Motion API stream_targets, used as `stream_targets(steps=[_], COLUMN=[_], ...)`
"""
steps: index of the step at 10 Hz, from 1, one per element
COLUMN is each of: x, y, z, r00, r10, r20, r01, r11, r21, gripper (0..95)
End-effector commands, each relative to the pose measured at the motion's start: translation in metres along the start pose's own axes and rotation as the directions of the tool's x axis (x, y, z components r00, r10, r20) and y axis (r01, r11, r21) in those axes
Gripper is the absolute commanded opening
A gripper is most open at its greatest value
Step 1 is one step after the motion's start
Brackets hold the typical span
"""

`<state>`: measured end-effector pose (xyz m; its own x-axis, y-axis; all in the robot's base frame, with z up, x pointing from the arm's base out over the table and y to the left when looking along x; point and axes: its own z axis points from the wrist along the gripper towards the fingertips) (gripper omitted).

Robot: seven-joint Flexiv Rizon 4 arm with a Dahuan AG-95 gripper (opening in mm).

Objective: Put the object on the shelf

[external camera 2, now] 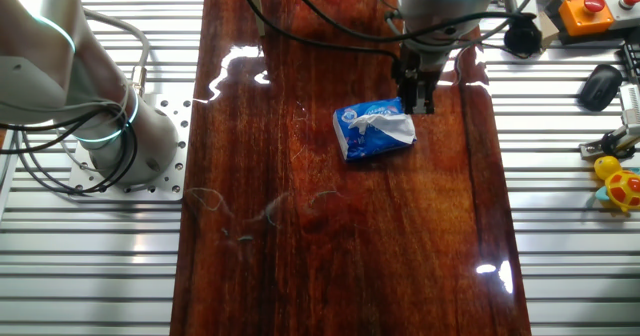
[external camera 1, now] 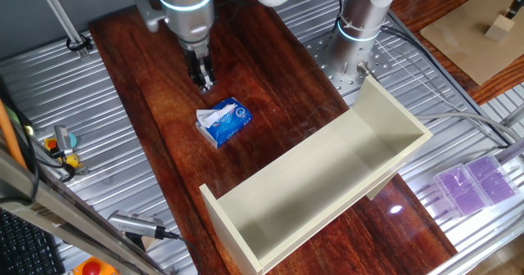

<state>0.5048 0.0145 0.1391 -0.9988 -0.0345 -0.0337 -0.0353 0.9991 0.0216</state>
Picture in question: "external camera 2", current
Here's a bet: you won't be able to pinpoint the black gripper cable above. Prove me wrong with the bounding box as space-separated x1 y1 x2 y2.
235 0 404 77

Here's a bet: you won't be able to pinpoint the black keyboard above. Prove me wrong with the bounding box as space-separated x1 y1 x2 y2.
621 40 640 85

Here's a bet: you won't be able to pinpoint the silver finned camera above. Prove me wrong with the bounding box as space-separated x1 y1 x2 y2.
618 83 640 138

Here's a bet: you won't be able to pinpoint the yellow turtle toy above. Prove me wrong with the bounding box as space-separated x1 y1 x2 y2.
585 155 640 214

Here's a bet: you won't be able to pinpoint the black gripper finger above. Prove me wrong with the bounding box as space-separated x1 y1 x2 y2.
418 78 436 116
402 78 420 115

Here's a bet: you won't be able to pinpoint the blue tissue pack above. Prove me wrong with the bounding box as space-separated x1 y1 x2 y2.
332 96 418 163

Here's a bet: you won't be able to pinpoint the silver base mounting plate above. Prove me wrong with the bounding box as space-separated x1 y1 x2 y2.
67 93 192 202

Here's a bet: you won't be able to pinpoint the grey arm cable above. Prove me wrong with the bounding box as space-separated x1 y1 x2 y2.
82 8 151 97

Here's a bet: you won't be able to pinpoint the cardboard cube block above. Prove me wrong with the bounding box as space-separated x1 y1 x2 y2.
535 11 560 50

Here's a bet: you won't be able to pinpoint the glossy wooden board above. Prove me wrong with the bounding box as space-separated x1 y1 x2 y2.
169 0 532 336

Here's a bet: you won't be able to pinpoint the grey emergency stop box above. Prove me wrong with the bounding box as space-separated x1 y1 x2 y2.
602 0 640 31

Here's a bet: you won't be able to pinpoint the black base cables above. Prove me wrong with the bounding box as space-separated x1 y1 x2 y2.
0 103 140 197

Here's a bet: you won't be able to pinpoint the orange emergency stop box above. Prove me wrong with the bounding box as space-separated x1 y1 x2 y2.
558 0 615 38

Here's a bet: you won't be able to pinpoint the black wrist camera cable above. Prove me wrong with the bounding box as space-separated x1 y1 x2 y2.
280 0 524 45

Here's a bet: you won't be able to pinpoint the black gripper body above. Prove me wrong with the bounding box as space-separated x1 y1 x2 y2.
394 45 450 86

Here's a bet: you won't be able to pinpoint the black computer mouse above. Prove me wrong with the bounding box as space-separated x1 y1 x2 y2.
577 64 625 112

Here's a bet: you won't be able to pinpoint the metal clamp bracket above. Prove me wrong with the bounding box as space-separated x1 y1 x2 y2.
579 128 640 161

